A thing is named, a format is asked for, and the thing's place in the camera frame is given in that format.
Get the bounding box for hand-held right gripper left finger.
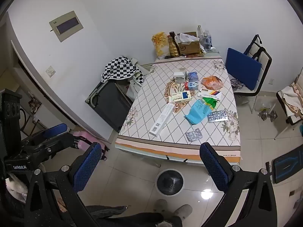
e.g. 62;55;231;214
24;142;105;227

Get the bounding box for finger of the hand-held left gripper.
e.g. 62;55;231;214
20;123;69;147
24;132;80;161

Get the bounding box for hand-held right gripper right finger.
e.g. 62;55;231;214
199;142;278;227

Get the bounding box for round bin with black bag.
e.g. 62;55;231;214
156;169;184;197

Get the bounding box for orange plastic bag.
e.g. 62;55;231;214
201;75;223;89

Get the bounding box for white cardboard medicine box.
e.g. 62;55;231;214
173;72;187;83

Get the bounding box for pink plastic toy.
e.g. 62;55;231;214
72;130;107;160

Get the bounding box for small silver blister pack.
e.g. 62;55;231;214
185;128;203;142

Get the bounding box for large silver blister pack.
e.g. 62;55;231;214
207;110;228;123

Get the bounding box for grey slipper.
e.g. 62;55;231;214
172;204;193;223
154;199;168;214

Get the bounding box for light blue plastic packet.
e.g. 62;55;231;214
185;99;215;125

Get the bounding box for green packet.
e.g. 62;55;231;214
201;97;218;110

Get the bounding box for person's dark trousers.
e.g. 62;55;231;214
86;206;183;227

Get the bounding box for long white box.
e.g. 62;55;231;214
149;103;176;138

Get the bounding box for black board with blue pattern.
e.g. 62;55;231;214
271;150;303;183

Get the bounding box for white box with colour stripes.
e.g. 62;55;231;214
198;88;222;100

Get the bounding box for metal dumbbell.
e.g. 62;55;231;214
258;109;277;121

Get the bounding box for green and white medicine box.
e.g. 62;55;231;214
170;91;192;103

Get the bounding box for black and white checkered cloth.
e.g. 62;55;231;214
102;56;144;84

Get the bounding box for white tote bag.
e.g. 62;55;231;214
127;58;149;100

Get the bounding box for blue tissue packet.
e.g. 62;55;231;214
187;71;200;84

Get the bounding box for beige electrical panel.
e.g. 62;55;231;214
49;11;84;42

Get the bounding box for beige cloth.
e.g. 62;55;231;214
280;83;303;119

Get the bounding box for floral diamond pattern tablecloth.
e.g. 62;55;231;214
115;56;242;163

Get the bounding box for brown cardboard box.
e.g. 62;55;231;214
176;32;201;55

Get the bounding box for water bottle with blue label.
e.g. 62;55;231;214
202;31;212;51

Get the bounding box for gold bottle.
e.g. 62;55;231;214
168;31;179;57

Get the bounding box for white plastic bag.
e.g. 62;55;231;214
176;33;199;43

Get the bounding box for yellow snack bag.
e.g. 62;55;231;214
152;32;169;59

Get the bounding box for grey coiled cable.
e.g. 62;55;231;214
230;78;244;90

